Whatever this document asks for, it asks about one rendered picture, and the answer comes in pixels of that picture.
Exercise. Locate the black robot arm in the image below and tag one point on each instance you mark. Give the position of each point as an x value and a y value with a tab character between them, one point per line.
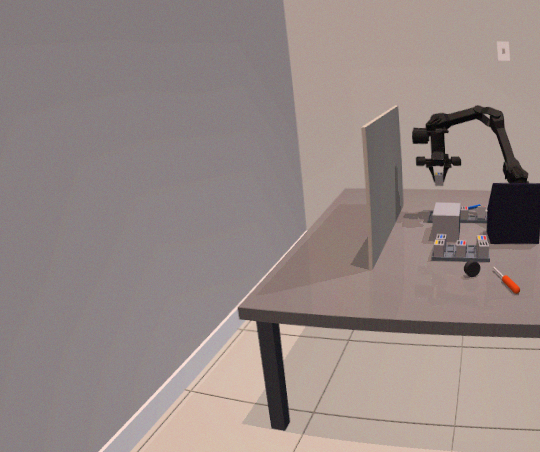
440	123

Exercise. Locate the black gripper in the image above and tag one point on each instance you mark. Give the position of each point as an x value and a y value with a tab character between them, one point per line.
456	161

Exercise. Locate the grey flat panel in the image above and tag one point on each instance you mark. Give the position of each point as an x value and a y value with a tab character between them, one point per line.
383	176

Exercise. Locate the orange-handled screwdriver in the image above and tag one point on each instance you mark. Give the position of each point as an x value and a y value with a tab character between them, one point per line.
515	288

